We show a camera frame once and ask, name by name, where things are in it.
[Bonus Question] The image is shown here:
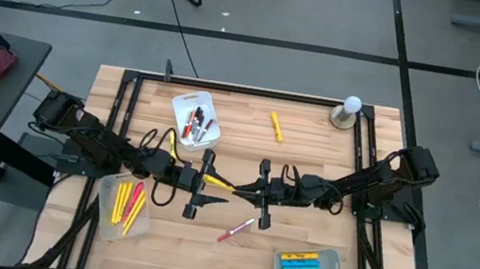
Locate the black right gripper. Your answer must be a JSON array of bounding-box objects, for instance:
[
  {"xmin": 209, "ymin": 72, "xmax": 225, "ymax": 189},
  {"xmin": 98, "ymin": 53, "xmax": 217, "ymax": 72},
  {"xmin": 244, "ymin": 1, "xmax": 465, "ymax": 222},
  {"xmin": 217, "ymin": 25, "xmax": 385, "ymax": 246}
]
[{"xmin": 225, "ymin": 153, "xmax": 301, "ymax": 235}]

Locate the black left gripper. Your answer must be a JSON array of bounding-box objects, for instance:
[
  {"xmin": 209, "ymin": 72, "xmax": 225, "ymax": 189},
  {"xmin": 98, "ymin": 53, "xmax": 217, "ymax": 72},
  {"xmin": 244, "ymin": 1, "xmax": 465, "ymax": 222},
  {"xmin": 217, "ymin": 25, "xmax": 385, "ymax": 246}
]
[{"xmin": 173, "ymin": 144, "xmax": 242, "ymax": 227}]

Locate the thin yellow highlighter pen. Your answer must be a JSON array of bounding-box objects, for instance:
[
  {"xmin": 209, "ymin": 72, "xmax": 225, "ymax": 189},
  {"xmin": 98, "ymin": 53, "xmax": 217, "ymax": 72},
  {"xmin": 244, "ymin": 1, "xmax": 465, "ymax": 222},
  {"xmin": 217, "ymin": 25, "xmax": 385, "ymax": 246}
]
[
  {"xmin": 110, "ymin": 181, "xmax": 125, "ymax": 226},
  {"xmin": 200, "ymin": 172, "xmax": 240, "ymax": 194},
  {"xmin": 122, "ymin": 192, "xmax": 149, "ymax": 240},
  {"xmin": 115, "ymin": 180, "xmax": 135, "ymax": 227},
  {"xmin": 122, "ymin": 188, "xmax": 148, "ymax": 231}
]

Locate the pink Expo marker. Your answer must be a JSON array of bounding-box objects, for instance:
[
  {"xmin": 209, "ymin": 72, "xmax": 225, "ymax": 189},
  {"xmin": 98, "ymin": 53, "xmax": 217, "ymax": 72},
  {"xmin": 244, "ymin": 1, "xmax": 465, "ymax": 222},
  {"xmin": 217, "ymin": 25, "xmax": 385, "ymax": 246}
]
[{"xmin": 215, "ymin": 212, "xmax": 256, "ymax": 248}]

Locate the orange Expo marker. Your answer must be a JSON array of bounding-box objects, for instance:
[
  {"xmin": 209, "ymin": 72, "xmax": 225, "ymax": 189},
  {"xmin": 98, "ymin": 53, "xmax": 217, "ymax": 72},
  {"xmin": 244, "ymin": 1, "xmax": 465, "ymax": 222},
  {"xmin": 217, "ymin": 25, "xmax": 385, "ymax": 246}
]
[{"xmin": 180, "ymin": 105, "xmax": 198, "ymax": 141}]

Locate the black dry-erase marker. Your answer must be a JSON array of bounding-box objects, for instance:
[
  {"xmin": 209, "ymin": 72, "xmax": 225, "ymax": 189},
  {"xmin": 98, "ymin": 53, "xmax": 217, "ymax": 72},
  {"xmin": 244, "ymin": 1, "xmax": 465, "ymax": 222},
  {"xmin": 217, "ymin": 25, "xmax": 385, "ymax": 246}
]
[{"xmin": 188, "ymin": 107, "xmax": 202, "ymax": 139}]

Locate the thin pink highlighter pen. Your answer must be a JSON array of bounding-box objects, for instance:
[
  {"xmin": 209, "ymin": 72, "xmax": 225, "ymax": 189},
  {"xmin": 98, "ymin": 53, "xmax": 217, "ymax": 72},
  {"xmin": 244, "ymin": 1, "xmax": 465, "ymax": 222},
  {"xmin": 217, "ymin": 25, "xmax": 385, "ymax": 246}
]
[{"xmin": 120, "ymin": 178, "xmax": 146, "ymax": 227}]

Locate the white plastic bin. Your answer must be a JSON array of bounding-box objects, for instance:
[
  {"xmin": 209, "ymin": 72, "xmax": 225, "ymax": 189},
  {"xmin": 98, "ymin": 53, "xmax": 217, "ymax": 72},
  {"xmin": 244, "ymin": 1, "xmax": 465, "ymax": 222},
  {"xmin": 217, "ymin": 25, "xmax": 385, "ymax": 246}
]
[{"xmin": 165, "ymin": 86, "xmax": 228, "ymax": 156}]

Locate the clear plastic bin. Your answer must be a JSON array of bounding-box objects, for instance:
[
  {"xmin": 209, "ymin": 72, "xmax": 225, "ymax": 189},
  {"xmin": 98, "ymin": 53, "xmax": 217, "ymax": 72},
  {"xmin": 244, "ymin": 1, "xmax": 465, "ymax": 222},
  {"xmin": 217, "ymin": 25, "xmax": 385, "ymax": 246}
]
[{"xmin": 90, "ymin": 167, "xmax": 158, "ymax": 248}]

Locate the light bulb on round base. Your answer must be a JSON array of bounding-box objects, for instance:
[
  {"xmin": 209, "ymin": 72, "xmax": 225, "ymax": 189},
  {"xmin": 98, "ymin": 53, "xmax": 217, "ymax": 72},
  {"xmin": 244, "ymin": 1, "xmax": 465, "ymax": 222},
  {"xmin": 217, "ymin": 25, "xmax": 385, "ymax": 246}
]
[{"xmin": 327, "ymin": 92, "xmax": 365, "ymax": 133}]

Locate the small black post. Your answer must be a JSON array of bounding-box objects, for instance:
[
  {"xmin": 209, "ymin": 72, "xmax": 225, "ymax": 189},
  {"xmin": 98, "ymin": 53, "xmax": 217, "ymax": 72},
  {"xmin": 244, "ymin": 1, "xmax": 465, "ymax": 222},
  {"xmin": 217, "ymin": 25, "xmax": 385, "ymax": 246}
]
[{"xmin": 162, "ymin": 58, "xmax": 176, "ymax": 84}]

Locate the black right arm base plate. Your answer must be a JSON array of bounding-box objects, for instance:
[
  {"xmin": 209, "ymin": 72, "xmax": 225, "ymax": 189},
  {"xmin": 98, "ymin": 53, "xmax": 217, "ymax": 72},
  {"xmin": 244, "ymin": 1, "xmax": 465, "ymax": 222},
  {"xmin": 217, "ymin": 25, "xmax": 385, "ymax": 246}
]
[{"xmin": 345, "ymin": 177, "xmax": 422, "ymax": 227}]

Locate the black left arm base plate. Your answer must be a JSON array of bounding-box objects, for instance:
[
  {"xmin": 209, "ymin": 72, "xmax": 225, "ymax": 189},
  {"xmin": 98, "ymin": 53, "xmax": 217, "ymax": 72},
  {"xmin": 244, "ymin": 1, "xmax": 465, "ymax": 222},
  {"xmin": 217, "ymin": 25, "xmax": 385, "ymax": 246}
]
[{"xmin": 53, "ymin": 140, "xmax": 124, "ymax": 183}]

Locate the long black floor cable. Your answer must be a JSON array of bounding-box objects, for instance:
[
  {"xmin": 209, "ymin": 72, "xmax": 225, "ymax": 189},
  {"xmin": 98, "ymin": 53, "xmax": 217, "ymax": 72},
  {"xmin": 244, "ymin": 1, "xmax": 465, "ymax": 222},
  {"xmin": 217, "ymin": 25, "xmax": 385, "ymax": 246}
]
[{"xmin": 143, "ymin": 0, "xmax": 211, "ymax": 79}]

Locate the yellow cable bundle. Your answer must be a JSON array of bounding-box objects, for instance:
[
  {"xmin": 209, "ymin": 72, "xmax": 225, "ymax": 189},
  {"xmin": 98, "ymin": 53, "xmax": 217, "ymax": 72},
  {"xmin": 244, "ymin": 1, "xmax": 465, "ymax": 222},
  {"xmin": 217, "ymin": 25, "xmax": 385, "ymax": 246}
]
[{"xmin": 34, "ymin": 73, "xmax": 64, "ymax": 94}]

